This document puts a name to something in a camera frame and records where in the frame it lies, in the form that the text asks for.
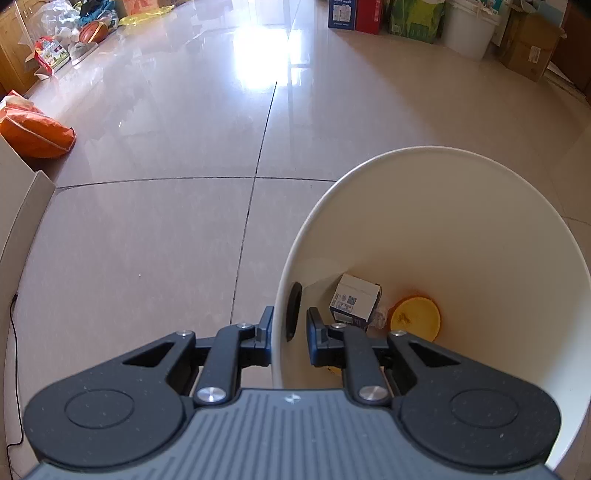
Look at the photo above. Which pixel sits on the basketball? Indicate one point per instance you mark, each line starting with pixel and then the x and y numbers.
pixel 93 32

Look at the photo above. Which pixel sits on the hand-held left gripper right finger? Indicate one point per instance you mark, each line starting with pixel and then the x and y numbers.
pixel 316 344

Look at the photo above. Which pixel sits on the white round trash bin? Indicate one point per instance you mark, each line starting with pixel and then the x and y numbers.
pixel 461 230

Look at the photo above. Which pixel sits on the orange bag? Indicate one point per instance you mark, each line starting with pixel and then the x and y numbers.
pixel 32 134

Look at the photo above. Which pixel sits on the brown cardboard box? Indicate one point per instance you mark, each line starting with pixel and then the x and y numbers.
pixel 528 46

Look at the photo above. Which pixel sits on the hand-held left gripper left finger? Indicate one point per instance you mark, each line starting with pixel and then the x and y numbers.
pixel 261 344

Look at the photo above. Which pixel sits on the small blue white carton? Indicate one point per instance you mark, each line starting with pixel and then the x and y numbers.
pixel 353 300

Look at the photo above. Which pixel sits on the yellow plastic bag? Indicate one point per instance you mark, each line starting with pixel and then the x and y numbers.
pixel 143 17

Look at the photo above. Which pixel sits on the red carton box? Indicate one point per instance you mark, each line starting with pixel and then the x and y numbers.
pixel 371 16

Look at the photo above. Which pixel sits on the grey slipper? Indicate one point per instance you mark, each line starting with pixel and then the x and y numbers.
pixel 83 51

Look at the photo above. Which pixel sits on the white plastic bucket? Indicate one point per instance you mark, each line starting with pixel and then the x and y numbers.
pixel 471 27

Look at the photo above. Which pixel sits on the green pack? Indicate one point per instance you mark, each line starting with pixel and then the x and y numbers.
pixel 415 21

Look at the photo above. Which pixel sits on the blue carton box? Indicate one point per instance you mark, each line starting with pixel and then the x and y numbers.
pixel 342 14

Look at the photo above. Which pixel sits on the white board panel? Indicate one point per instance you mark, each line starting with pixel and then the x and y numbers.
pixel 21 221

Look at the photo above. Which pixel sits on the orange peel half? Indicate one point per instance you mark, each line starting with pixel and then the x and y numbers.
pixel 415 318

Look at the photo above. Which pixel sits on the open cardboard box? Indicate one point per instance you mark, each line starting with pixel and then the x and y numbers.
pixel 141 7

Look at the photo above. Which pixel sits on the colourful printed box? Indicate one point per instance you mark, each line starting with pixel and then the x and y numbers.
pixel 48 55

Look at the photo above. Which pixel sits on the wooden door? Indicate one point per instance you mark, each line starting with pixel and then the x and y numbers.
pixel 577 46

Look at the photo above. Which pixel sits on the clear plastic bags pile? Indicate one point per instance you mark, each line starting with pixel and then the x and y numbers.
pixel 55 21

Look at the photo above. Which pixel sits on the wooden cabinet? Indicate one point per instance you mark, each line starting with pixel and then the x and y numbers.
pixel 14 46

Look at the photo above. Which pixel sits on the dark clothes pile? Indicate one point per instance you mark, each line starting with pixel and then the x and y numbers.
pixel 97 11

